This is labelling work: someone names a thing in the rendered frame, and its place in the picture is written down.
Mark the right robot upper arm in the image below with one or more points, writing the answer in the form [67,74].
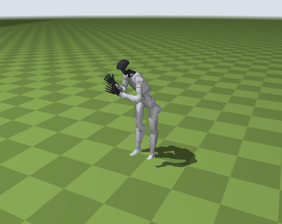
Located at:
[124,83]

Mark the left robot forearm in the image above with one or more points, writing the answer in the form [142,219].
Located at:
[129,97]

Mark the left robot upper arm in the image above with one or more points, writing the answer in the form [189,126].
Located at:
[139,84]

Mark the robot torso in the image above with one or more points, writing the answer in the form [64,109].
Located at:
[147,100]

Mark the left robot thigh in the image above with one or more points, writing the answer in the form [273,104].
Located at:
[153,117]

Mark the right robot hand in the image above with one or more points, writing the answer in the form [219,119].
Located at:
[110,80]

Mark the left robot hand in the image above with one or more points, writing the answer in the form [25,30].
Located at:
[114,90]

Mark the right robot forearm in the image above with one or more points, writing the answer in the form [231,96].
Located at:
[119,87]

